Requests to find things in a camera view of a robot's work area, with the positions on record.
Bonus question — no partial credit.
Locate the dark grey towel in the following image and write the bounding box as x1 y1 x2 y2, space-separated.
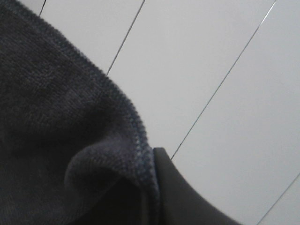
0 0 160 225

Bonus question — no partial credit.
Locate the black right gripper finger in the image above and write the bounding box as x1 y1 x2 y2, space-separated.
154 148 239 225

